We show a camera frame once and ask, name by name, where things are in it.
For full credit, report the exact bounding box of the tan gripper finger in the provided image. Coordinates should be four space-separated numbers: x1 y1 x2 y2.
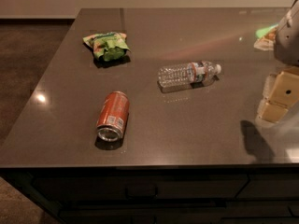
257 98 289 123
269 68 299 107

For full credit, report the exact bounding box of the red coke can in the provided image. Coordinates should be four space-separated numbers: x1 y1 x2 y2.
96 91 130 142

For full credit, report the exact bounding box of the green and tan snack bag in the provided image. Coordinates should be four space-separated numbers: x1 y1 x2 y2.
253 24 278 51

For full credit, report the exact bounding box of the green rice chip bag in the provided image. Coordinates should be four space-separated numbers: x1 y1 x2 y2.
83 32 129 62

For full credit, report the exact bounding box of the clear plastic water bottle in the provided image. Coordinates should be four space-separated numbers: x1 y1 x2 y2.
158 61 221 88

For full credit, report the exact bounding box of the dark cabinet drawer front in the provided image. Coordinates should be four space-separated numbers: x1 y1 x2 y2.
34 175 248 201

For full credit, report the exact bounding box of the dark drawer handle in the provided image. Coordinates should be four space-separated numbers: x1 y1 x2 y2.
125 184 158 199

